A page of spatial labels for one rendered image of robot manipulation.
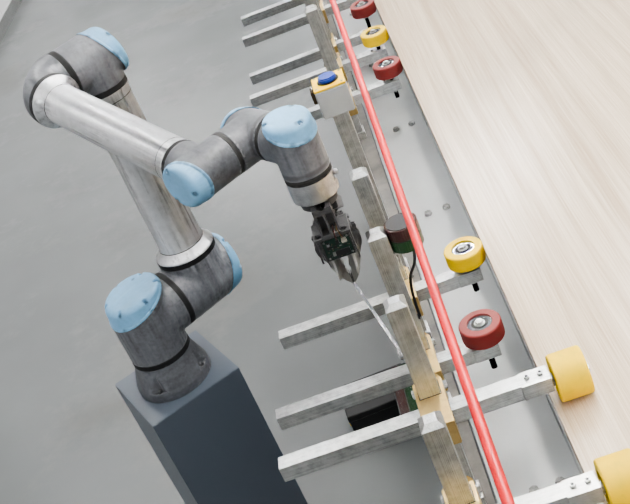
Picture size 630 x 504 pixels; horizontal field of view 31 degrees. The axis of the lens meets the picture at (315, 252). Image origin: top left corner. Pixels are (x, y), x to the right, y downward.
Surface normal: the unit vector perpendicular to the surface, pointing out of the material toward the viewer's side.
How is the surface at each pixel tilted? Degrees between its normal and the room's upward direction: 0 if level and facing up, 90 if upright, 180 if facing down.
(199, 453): 90
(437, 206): 0
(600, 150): 0
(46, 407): 0
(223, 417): 90
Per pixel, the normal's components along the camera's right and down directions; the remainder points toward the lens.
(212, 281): 0.57, 0.22
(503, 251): -0.33, -0.79
